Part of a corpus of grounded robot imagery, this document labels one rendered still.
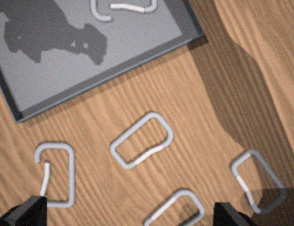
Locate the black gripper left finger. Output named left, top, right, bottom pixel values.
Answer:
left=0, top=196, right=47, bottom=226

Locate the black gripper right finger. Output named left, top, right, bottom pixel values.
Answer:
left=213, top=202, right=257, bottom=226

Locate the grey tray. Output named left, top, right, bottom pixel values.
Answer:
left=0, top=0, right=205, bottom=124

